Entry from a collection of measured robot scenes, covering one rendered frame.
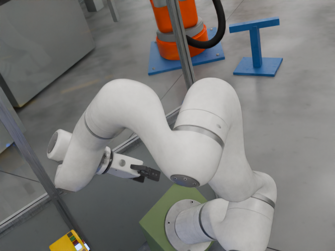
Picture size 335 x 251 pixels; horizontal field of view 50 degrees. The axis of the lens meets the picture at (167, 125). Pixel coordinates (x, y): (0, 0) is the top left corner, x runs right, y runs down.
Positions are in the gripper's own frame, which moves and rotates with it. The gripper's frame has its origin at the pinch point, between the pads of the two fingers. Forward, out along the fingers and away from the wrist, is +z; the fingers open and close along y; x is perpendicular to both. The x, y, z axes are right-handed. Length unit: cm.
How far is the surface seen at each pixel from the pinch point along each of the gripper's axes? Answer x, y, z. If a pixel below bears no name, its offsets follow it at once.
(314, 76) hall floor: -174, 93, 222
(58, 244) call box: 24.9, 34.5, -8.9
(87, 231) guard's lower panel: 17, 79, 21
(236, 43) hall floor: -248, 196, 206
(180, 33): -76, 27, 17
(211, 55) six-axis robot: -219, 205, 178
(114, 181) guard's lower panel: -8, 66, 22
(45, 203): 10, 68, -7
